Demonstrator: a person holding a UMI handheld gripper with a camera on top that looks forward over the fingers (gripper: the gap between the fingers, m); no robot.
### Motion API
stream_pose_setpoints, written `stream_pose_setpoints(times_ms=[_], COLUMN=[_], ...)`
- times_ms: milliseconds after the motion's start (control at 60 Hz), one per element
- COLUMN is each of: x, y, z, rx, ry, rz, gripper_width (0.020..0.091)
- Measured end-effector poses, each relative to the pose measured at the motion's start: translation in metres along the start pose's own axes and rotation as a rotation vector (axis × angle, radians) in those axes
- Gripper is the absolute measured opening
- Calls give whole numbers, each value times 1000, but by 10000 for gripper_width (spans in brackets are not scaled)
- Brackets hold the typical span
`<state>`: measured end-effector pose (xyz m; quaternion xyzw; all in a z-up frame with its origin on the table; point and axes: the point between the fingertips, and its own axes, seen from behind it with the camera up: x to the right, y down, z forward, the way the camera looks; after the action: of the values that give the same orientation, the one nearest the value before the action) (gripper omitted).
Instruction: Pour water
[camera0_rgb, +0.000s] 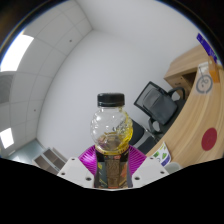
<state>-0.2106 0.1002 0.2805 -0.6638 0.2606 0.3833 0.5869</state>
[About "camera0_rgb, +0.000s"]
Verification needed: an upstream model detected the clear drink bottle black cap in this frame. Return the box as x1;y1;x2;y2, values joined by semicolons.
89;92;134;190

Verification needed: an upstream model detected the flat round red coaster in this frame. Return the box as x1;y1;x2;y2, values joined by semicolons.
201;127;218;152

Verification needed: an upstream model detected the wooden side desk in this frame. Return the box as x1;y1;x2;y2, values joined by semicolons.
163;44;214;98

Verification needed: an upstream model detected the printed sticker sheet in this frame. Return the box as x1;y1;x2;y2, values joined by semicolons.
152;141;172;167

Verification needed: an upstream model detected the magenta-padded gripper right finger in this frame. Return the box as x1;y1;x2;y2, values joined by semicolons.
128;145;170;188

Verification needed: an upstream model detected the ceiling light panel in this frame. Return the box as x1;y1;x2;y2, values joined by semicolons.
0;33;35;73
0;127;15;150

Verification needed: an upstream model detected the sheet with round print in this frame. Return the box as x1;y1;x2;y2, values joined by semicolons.
194;61;214;95

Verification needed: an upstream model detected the grey mesh office chair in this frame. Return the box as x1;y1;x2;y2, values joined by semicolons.
133;80;186;134

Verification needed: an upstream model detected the small orange box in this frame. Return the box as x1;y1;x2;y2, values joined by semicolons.
207;55;221;84

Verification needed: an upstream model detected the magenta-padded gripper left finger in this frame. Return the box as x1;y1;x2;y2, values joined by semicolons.
56;145;98;188

